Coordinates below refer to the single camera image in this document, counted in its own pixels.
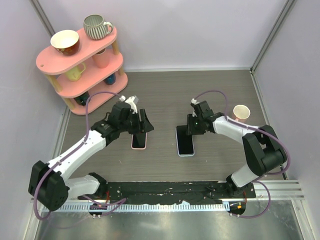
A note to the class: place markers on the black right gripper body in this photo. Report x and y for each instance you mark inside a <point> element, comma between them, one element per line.
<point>197,127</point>

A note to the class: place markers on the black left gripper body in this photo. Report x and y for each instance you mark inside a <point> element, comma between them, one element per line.
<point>132,125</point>

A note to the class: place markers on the black phone gold edge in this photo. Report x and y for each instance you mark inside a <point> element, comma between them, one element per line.
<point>185,143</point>

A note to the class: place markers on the pink phone case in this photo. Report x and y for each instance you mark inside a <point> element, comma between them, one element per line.
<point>138,148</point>

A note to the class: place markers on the light blue phone case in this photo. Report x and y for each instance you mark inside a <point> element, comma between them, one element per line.
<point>185,155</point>

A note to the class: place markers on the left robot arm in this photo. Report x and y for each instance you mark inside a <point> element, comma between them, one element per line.
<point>51,183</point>

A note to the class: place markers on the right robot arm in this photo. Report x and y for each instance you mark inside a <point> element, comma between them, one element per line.
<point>262,148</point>

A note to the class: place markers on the pink mug on table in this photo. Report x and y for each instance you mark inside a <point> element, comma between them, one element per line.
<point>241,113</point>

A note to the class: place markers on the blue cup on shelf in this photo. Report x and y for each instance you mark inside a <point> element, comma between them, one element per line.
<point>110,80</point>

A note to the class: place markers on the black cup on shelf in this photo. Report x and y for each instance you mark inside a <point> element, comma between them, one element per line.
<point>82,99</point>

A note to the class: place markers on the pink three-tier shelf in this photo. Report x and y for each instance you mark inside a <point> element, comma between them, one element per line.
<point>89,78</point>

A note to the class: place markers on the pink cup on shelf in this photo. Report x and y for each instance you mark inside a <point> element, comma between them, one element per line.
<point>101,59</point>

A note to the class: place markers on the yellow mug on shelf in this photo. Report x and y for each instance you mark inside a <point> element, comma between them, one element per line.
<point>75,73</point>

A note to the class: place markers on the red white bowl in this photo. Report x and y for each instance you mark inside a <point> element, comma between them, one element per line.
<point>66,42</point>

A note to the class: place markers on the grey striped mug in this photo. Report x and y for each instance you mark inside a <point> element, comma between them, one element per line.
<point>96,28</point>

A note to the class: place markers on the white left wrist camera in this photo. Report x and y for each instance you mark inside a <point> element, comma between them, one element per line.
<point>132,101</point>

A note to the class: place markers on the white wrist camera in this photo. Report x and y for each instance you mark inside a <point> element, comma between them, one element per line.
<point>132,101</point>
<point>193,103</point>

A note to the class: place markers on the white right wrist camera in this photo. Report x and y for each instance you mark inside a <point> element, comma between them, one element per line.
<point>193,103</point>

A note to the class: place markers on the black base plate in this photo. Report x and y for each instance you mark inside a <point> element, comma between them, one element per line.
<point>173,192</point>

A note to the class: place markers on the white slotted cable duct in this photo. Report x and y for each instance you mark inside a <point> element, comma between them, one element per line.
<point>86,206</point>

